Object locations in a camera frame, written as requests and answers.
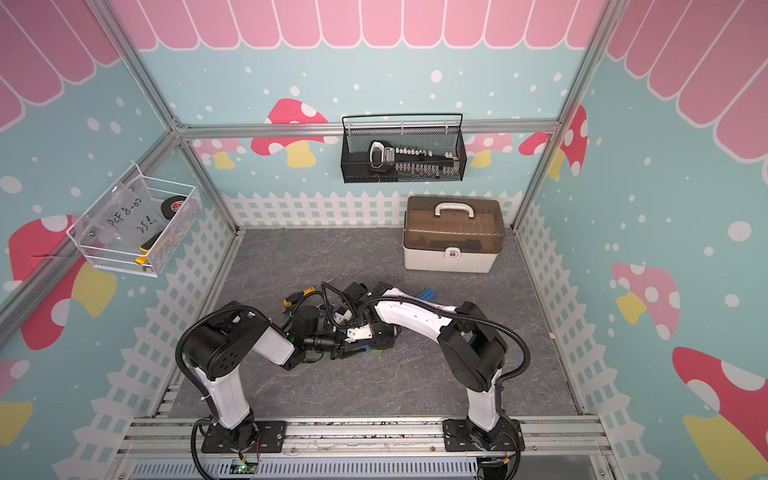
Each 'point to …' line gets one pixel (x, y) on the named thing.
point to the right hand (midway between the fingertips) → (386, 337)
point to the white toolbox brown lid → (452, 234)
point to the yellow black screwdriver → (294, 297)
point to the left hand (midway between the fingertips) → (367, 350)
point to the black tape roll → (171, 205)
